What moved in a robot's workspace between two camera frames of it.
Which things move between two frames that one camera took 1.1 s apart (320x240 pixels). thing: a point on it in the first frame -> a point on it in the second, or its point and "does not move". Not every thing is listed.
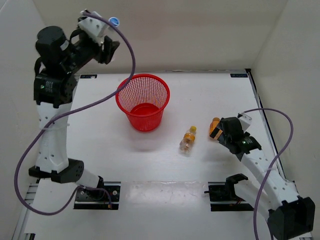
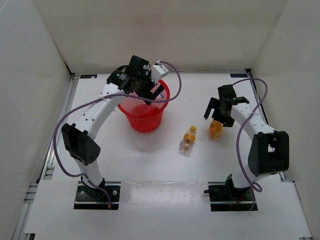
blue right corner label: [239, 75] does not move
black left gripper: [103, 56] -> [147, 75]
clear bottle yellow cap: [186, 144] does not move
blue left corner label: [88, 76] does not move
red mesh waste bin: [144, 99] does not move
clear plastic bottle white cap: [114, 21] -> [142, 108]
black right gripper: [214, 133] -> [227, 121]
